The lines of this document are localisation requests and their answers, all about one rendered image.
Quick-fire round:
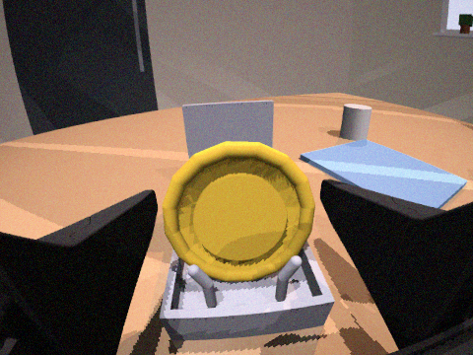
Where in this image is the yellow plate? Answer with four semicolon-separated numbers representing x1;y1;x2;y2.
162;141;315;283

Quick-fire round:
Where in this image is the grey dish rack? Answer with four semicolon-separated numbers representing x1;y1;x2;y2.
159;100;335;340

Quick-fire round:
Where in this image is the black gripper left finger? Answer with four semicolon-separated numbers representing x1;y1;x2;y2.
0;189;158;355

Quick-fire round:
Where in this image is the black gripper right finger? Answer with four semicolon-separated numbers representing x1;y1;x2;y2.
320;178;473;350

